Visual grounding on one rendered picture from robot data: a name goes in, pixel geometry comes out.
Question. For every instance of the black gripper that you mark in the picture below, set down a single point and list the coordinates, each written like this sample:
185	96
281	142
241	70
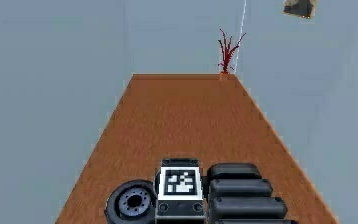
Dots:
132	202

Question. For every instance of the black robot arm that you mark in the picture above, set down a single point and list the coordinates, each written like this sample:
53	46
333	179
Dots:
240	196

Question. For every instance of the red house plant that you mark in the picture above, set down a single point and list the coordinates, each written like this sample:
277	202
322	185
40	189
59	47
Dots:
226	55

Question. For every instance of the framed wall picture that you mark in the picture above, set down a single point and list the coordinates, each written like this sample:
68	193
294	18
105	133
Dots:
300	7

